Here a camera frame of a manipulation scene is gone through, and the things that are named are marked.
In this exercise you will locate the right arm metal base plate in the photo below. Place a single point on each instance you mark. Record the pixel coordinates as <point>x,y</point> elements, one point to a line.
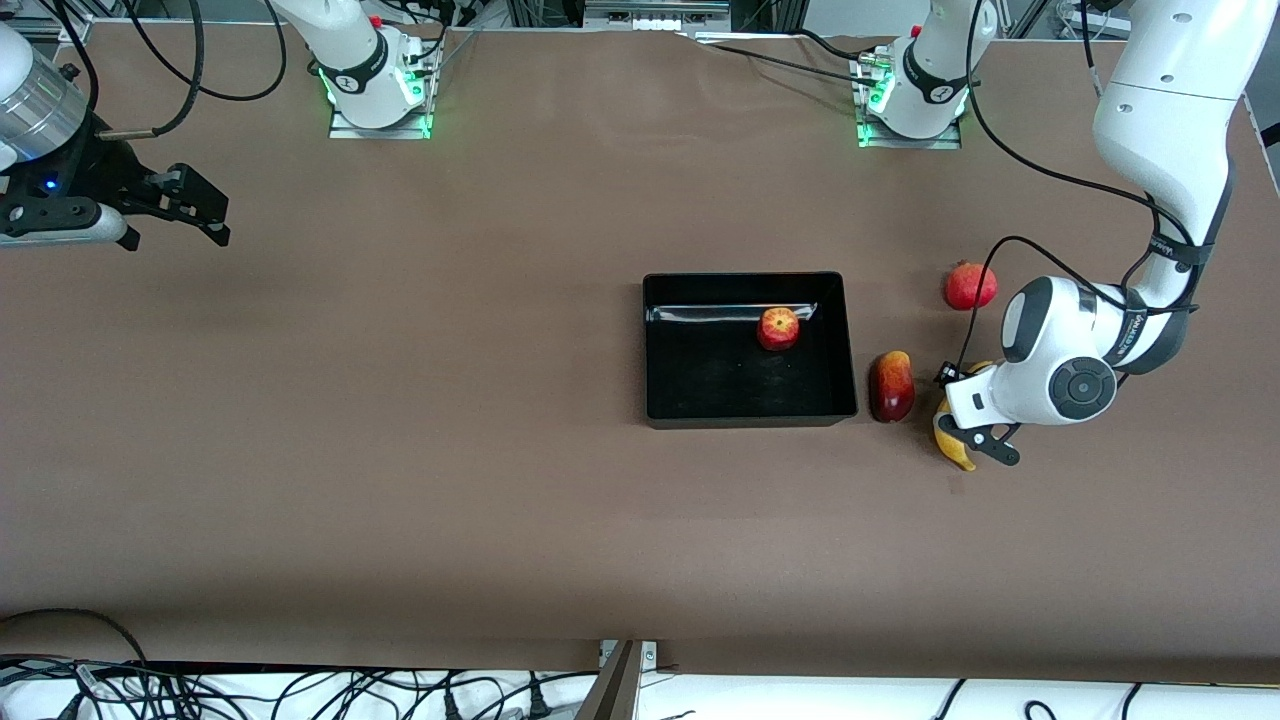
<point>345,130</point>

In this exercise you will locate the red pomegranate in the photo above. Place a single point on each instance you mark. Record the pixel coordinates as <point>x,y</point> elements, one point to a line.
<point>970,287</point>

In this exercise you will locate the silver metal bracket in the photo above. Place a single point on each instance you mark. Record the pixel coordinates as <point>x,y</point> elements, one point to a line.
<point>650,655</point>

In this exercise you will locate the brown table cover sheet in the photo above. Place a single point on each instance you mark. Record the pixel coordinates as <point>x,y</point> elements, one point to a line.
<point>400,450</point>

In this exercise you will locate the grey power strip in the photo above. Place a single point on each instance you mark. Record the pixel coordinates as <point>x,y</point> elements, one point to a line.
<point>655,20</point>

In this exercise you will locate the red yellow apple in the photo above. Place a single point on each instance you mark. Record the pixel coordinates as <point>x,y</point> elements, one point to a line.
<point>778,330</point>

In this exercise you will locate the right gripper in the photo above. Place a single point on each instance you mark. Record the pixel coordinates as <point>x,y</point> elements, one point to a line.
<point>100,170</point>

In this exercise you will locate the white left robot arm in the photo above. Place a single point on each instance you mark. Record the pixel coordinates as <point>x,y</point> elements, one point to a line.
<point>1170,120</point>

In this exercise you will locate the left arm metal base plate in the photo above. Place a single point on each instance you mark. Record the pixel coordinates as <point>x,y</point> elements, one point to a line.
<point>870,140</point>

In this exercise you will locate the red mango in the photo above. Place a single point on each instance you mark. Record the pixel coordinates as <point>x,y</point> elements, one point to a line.
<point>892,388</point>

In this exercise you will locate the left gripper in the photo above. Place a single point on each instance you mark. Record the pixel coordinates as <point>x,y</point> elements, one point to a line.
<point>946,377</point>

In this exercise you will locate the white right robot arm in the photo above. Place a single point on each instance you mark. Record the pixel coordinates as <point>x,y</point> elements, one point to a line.
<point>350,60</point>

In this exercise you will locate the yellow banana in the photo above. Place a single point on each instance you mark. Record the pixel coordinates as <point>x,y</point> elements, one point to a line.
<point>950,445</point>

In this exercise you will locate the dark metal beam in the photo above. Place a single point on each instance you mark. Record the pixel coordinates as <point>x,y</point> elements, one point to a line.
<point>615,690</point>

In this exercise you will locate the black plastic box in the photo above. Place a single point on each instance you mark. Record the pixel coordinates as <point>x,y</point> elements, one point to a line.
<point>720,390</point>

